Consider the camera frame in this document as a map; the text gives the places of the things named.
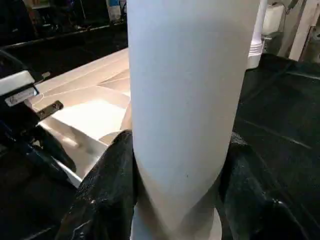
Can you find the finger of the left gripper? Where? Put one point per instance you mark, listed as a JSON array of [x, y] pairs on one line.
[[50, 150]]

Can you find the white plastic table leg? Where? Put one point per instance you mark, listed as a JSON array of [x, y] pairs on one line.
[[256, 35], [190, 100]]

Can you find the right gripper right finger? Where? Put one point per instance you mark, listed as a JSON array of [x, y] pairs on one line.
[[260, 200]]

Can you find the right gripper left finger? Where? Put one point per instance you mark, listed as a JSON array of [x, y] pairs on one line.
[[102, 200]]

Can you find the black work mat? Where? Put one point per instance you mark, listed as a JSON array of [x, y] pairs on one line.
[[280, 115]]

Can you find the white plastic table top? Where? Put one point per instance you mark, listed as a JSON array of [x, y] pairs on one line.
[[90, 110]]

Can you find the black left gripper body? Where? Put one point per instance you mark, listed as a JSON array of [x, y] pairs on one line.
[[25, 125]]

